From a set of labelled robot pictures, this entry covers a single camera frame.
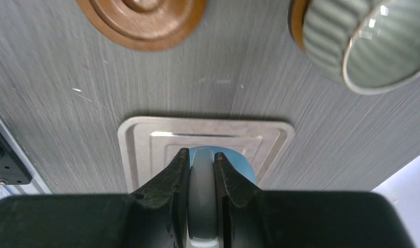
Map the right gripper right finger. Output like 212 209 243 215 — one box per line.
214 152 414 247

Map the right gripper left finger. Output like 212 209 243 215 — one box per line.
0 148 190 247

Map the white mug blue outside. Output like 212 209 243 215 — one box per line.
187 146 256 247

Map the metal tray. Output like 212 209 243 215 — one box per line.
117 116 295 192

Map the wooden coaster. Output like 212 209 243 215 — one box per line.
288 0 310 52
77 0 207 51

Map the ribbed grey cup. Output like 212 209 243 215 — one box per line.
303 1 420 95

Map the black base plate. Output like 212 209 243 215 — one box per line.
0 118 33 185

